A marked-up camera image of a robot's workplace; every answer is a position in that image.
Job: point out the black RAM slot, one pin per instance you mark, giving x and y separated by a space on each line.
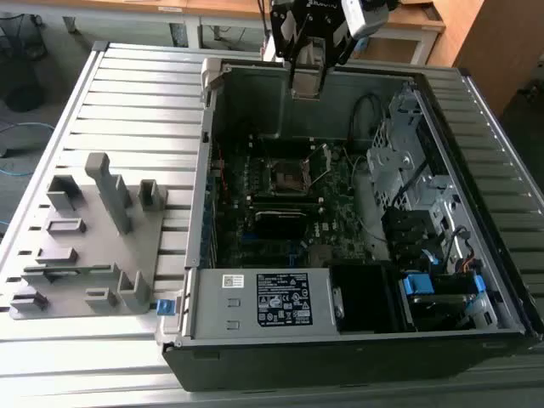
280 195
280 206

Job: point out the pale blue teach pendant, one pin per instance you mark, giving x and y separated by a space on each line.
362 46

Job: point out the blue case latch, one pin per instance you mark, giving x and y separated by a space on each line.
166 308

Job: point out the square chipset heatsink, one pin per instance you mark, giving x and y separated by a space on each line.
321 256

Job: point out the green motherboard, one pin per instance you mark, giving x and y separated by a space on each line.
340 221

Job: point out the black mesh basket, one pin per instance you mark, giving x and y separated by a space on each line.
25 38

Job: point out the hard disk in blue carrier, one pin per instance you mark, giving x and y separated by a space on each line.
418 284

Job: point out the grey parts rack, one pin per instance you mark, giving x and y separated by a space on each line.
106 251

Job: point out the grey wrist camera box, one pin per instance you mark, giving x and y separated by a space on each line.
365 19

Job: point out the silver CPU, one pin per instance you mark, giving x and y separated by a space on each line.
307 87

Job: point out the CPU socket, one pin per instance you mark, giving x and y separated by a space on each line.
289 183

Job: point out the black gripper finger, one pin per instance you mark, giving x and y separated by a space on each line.
293 72
340 51

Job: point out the wooden cabinet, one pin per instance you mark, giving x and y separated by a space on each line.
501 42

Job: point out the black PC case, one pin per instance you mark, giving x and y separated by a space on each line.
297 365

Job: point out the wooden desk white frame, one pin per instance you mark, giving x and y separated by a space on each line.
416 21
127 3

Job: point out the metal disk bay cage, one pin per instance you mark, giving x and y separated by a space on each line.
384 163

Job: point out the black graphics card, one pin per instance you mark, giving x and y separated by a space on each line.
280 227

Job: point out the grey power supply unit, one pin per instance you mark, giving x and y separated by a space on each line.
238 314

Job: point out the black plastic drive holder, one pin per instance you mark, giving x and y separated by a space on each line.
404 229

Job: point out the black round bin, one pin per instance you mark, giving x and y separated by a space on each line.
23 91

